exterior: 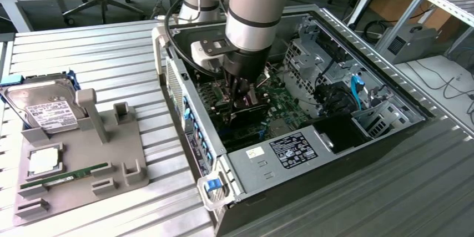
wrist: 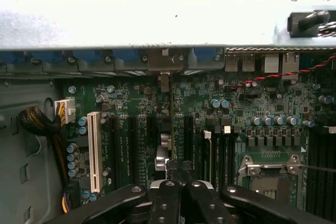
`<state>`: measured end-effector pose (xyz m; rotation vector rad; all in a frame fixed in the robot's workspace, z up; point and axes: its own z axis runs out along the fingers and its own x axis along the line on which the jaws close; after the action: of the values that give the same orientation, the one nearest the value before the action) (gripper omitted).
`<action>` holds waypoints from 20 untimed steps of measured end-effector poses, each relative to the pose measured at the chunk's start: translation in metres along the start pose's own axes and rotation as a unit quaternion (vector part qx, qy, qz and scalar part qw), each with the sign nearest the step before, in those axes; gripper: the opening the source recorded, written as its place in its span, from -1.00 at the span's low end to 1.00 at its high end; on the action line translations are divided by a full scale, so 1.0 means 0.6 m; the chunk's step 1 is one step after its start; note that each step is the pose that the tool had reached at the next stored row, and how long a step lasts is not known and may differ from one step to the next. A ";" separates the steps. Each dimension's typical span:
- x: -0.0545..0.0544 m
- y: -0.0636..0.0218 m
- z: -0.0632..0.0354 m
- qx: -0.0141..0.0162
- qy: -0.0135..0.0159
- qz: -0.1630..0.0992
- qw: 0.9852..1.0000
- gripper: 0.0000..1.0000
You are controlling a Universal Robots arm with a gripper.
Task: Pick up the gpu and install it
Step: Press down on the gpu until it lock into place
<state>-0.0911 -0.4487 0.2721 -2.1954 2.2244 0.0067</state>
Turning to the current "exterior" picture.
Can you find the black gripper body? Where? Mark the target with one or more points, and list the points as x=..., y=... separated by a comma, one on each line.
x=247, y=65

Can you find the black graphics card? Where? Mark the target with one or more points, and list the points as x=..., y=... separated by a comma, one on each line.
x=247, y=115

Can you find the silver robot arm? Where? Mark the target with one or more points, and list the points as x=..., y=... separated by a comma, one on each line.
x=255, y=12

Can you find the metal socket cover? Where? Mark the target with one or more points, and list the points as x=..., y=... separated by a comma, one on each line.
x=263, y=81

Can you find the perforated metal drive cage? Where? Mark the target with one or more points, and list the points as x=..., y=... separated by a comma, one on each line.
x=303, y=62

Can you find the green motherboard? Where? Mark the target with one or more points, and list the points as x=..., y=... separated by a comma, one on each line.
x=284, y=101

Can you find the grey open PC case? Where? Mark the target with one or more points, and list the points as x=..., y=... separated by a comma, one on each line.
x=175, y=81

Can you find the silver chipset heatsink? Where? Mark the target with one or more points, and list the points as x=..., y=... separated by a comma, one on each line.
x=280, y=127

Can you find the grey power supply unit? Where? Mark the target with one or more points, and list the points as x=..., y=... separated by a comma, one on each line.
x=259, y=170

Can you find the metal disk bay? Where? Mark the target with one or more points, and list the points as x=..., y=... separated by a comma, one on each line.
x=378, y=126

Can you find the blue case latch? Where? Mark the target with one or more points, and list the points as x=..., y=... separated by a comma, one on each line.
x=212, y=185

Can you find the grey computer tower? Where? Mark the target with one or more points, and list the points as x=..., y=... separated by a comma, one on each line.
x=414, y=42

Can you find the hard disk drive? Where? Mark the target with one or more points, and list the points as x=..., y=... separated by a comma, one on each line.
x=44, y=103

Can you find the green RAM stick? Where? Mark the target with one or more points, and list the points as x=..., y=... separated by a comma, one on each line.
x=63, y=178

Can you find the silver CPU chip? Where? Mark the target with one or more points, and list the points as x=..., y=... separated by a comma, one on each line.
x=44, y=162

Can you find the grey parts rack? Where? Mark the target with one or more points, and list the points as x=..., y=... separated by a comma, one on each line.
x=73, y=201

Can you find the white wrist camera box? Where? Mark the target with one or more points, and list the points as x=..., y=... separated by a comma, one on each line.
x=202, y=56

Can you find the aluminium frame rack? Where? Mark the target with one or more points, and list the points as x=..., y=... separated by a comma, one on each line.
x=455, y=4

